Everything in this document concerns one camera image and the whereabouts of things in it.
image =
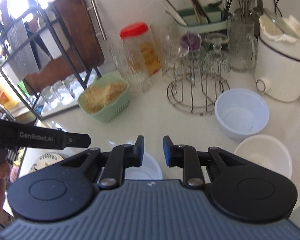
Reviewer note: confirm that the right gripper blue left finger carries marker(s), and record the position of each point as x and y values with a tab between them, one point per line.
117	161

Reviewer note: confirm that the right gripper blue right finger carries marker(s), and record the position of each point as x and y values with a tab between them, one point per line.
189	160

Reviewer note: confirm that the translucent plastic bowl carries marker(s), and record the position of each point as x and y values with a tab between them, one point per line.
241	113
150	170

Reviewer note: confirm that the floral patterned plate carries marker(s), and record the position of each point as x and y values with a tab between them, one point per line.
47	159

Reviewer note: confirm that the white ceramic bowl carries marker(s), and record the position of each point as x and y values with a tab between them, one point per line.
266	151

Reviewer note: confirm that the yellow detergent bottle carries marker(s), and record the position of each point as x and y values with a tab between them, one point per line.
8	98

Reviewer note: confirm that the upturned glass left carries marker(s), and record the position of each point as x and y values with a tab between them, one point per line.
50	97

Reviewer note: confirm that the upturned glass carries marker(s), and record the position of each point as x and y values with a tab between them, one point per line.
50	97
74	87
62	92

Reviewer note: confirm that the green basket with noodles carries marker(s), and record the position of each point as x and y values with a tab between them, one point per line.
105	98

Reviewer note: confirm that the upturned glass middle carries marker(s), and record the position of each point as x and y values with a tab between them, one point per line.
62	92

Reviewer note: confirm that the black dish rack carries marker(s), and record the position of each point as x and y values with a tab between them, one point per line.
29	43

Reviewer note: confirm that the upturned glass right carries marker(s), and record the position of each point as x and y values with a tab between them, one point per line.
74	87

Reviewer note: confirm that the textured glass mug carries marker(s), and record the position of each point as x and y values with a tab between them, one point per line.
130	64

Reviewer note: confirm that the red lid plastic jar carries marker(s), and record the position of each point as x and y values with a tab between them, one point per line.
138	41

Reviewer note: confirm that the brown wooden cutting board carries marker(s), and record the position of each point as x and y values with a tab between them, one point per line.
80	27

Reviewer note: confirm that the tall clear glass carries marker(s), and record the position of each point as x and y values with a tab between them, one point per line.
174	48

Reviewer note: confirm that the tall textured glass pitcher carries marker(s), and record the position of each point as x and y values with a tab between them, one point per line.
242	46

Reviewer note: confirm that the white electric cooker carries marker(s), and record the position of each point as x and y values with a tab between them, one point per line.
277	71

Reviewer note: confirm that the green utensil holder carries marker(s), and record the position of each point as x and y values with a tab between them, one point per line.
216	23

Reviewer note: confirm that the wire cup rack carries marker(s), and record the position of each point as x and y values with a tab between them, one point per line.
196	91

